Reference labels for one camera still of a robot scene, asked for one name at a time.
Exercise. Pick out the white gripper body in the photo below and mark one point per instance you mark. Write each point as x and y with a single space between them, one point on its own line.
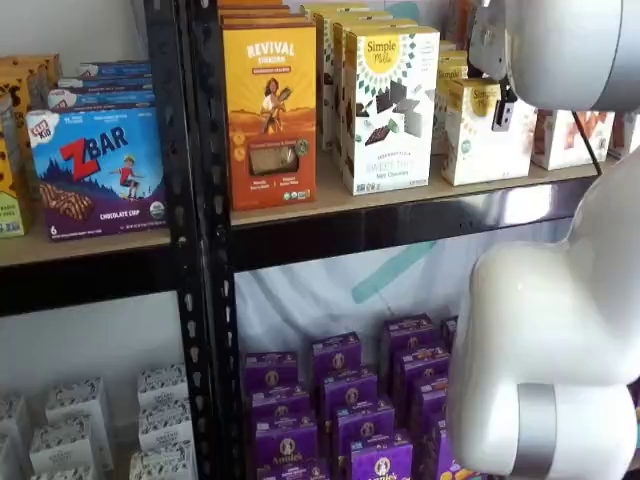
492 40

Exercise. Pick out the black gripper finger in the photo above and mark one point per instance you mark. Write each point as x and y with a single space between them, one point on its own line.
477 73
505 112

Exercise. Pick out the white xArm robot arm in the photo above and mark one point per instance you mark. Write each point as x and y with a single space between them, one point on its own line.
550 325

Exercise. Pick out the small white yellow-label box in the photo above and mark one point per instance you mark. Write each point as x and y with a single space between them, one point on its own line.
442 100
480 150
452 57

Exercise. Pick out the wooden shelf board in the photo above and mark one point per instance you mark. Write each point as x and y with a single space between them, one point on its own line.
30 250
330 195

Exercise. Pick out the orange Revival cracker box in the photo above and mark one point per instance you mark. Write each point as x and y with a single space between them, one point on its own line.
255 11
250 3
272 125
260 21

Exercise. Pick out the purple Annie's snack box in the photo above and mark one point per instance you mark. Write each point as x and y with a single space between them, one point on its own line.
280 402
286 442
452 473
381 460
407 332
336 355
430 400
292 471
420 367
350 392
434 445
270 370
365 425
448 330

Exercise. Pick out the blue ZBar snack box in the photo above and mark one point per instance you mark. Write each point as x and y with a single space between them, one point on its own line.
100 175
117 69
107 84
105 98

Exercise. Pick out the yellow chocolate chip snack box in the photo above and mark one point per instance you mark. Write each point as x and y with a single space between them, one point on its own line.
10 175
30 67

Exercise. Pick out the white plastic sheet teal stripe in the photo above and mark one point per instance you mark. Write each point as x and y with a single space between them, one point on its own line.
310 300

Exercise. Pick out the black metal shelving rack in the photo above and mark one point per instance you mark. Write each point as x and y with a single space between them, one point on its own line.
170 125
220 300

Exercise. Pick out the white patterned carton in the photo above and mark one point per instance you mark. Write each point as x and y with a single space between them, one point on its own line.
165 425
75 400
162 385
7 460
162 462
67 447
12 420
62 474

